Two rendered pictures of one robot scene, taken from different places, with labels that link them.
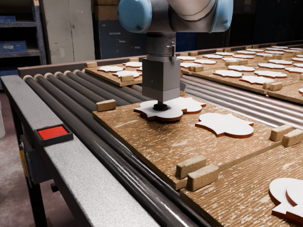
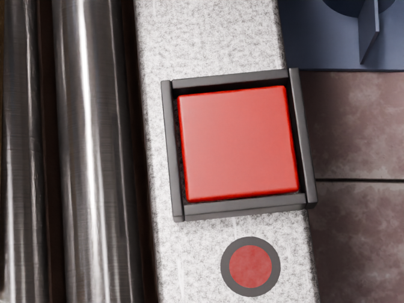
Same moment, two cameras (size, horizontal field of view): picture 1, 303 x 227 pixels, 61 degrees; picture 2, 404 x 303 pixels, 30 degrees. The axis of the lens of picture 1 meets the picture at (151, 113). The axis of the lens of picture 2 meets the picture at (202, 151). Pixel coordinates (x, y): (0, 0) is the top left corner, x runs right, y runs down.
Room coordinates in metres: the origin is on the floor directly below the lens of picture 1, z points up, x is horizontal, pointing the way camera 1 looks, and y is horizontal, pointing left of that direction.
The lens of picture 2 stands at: (0.69, 0.29, 1.31)
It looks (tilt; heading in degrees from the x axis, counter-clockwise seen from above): 74 degrees down; 211
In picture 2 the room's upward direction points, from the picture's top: 2 degrees counter-clockwise
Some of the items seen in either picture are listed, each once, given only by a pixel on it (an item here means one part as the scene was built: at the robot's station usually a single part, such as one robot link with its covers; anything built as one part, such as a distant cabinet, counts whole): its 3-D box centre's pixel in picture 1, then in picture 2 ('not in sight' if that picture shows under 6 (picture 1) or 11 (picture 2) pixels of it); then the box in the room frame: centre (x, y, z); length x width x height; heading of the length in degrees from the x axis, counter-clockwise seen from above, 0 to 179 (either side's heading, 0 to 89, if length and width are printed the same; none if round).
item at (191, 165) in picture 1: (191, 166); not in sight; (0.39, -0.07, 0.95); 0.06 x 0.02 x 0.03; 122
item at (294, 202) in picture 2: (53, 134); (237, 143); (0.58, 0.24, 0.92); 0.08 x 0.08 x 0.02; 35
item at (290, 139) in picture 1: (292, 138); not in sight; (0.51, -0.31, 0.95); 0.06 x 0.02 x 0.03; 123
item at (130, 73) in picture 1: (130, 69); not in sight; (1.32, 0.11, 0.94); 0.41 x 0.35 x 0.04; 35
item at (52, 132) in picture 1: (53, 134); (237, 145); (0.58, 0.24, 0.92); 0.06 x 0.06 x 0.01; 35
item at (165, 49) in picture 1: (162, 45); not in sight; (0.68, -0.03, 1.13); 0.08 x 0.08 x 0.05
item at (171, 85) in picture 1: (167, 74); not in sight; (0.69, -0.04, 1.05); 0.12 x 0.09 x 0.16; 132
